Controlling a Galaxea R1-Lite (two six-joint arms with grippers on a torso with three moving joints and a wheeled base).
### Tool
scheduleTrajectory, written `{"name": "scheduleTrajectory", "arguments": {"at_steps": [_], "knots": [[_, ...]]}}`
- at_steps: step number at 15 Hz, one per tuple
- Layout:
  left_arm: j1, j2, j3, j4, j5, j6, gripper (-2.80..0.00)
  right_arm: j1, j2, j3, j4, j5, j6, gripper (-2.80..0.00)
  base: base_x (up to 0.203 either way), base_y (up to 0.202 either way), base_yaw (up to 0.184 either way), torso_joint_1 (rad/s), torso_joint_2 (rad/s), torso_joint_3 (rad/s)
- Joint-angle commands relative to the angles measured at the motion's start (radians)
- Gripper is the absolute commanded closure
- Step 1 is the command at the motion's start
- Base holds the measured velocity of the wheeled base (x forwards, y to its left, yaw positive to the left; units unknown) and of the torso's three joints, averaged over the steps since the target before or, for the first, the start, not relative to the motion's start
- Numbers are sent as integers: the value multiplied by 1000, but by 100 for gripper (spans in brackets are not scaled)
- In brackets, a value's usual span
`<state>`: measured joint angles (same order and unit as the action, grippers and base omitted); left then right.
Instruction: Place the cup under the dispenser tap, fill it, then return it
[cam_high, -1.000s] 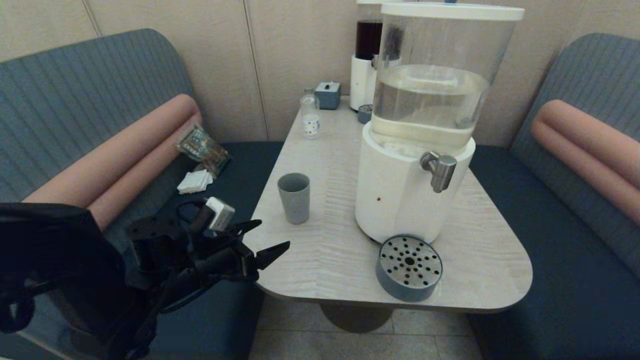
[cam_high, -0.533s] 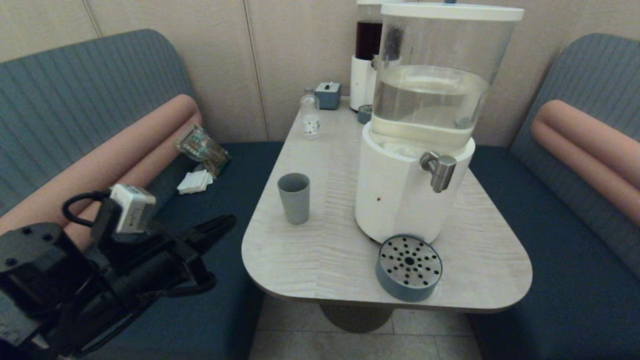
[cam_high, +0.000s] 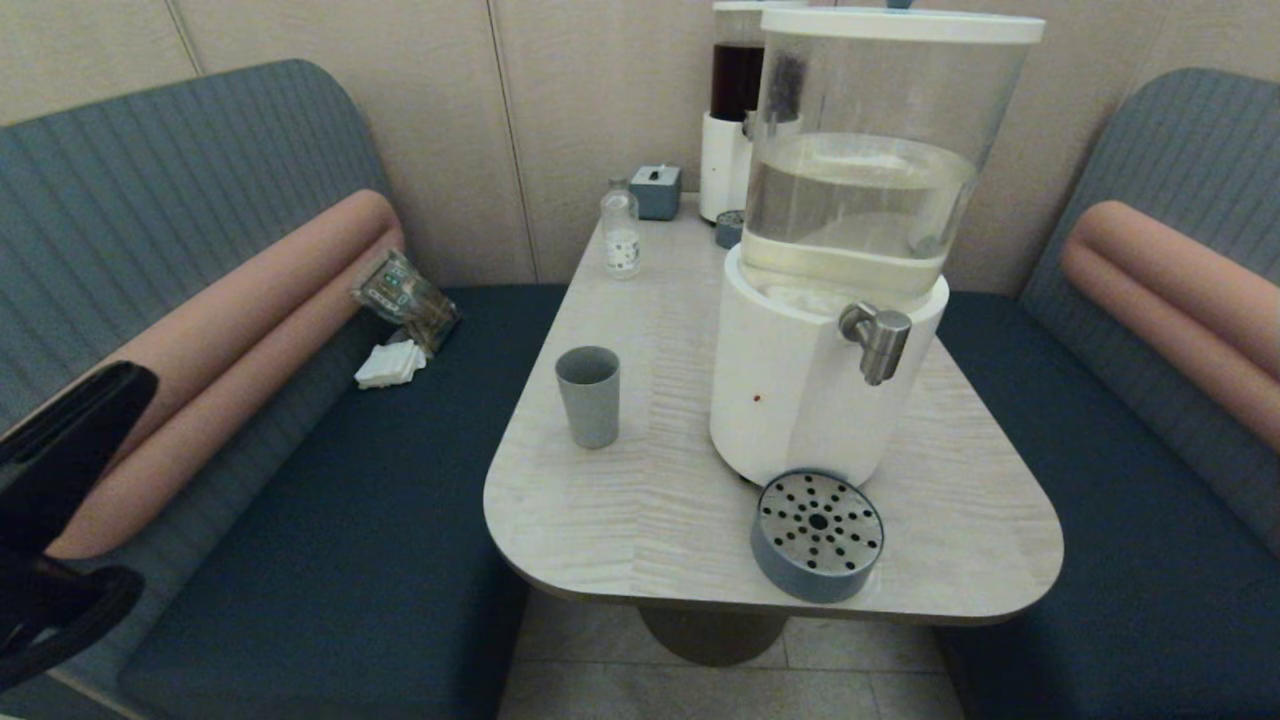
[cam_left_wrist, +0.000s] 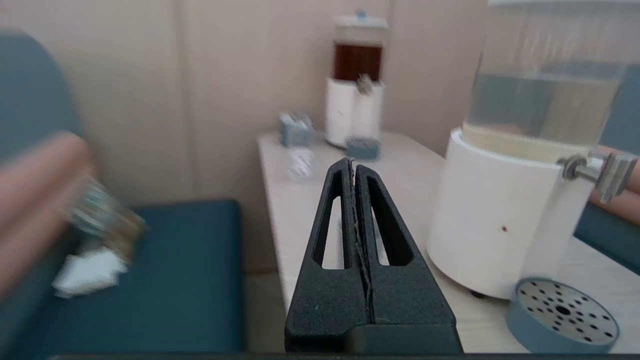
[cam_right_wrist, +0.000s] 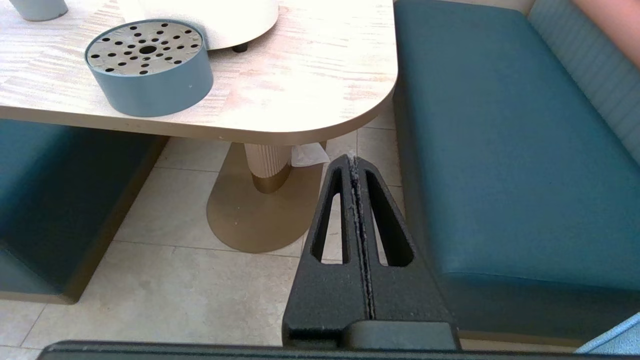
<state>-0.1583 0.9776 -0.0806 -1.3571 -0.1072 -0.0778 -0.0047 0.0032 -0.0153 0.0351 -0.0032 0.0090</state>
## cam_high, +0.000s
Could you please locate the table pedestal base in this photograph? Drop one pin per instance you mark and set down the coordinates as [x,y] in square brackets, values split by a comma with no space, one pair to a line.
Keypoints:
[712,635]

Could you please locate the small blue drip tray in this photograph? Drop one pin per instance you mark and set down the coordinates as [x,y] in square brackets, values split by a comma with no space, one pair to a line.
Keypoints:
[730,230]

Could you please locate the dark drink dispenser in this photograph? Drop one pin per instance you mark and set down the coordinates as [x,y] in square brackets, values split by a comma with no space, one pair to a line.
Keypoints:
[725,170]

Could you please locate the white napkin stack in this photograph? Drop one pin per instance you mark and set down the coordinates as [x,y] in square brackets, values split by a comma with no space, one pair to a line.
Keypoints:
[392,365]

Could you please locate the round blue perforated drip tray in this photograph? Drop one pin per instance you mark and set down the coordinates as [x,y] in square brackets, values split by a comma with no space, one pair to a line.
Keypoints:
[815,535]

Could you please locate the crinkled snack bag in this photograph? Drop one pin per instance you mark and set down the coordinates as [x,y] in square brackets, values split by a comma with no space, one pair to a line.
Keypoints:
[405,298]

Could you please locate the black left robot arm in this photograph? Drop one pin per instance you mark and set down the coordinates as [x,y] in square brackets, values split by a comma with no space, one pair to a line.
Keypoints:
[60,460]

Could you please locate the blue bench sofa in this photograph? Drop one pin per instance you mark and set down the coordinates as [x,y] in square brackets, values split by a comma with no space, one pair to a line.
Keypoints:
[300,500]
[1100,520]

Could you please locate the pink bolster cushion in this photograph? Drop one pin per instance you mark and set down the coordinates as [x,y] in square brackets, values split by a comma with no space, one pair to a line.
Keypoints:
[1170,290]
[250,330]

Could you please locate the clear glass bottle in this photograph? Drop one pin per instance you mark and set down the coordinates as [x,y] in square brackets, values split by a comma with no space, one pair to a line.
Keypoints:
[621,235]

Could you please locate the grey-blue plastic cup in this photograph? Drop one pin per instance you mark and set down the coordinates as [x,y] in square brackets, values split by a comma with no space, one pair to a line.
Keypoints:
[590,405]

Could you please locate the blue-grey tissue box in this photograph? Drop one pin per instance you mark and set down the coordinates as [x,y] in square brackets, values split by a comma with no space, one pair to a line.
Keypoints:
[657,193]

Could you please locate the metal dispenser tap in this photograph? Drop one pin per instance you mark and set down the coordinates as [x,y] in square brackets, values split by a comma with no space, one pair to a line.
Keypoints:
[880,345]

